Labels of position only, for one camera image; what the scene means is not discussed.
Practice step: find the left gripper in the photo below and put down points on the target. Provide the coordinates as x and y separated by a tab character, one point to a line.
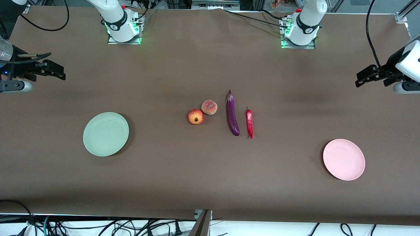
389	67

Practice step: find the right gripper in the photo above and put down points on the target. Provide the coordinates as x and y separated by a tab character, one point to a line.
17	68

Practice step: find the red chili pepper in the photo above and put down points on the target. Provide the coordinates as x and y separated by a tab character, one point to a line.
249	123

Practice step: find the long purple eggplant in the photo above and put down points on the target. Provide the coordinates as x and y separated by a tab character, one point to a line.
232	118

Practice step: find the red pomegranate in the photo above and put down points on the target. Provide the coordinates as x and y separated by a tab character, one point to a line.
195	117

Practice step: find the pink orange peach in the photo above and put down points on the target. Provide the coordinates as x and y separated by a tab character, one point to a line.
209	107

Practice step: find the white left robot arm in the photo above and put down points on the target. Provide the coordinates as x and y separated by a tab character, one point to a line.
306	24

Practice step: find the pale green round plate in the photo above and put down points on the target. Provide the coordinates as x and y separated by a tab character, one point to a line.
105	134

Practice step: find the pink round plate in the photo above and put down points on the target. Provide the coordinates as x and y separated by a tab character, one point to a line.
344	159

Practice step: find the grey socket box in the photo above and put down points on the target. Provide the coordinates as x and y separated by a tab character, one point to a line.
215	4

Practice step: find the brown table cover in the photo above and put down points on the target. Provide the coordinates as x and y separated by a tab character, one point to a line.
210	180

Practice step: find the black power plug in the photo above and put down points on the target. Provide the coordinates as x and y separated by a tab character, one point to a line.
178	229

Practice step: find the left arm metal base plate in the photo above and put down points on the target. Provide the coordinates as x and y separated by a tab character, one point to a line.
311	46

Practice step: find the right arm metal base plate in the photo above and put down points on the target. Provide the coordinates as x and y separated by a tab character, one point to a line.
113	41

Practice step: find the aluminium frame bar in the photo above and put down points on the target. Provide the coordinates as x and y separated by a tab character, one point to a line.
405	16
26	9

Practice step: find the metal profile post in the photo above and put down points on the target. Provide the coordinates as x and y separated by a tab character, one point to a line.
201	224

